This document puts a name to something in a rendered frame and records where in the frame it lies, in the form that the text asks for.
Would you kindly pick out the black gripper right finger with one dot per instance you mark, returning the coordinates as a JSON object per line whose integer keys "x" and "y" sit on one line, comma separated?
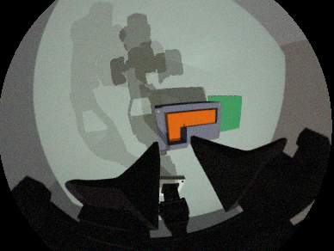
{"x": 231, "y": 171}

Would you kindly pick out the orange block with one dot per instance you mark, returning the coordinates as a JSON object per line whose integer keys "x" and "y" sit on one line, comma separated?
{"x": 177, "y": 119}

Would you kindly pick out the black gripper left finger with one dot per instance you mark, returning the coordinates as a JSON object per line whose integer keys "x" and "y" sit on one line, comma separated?
{"x": 135, "y": 190}

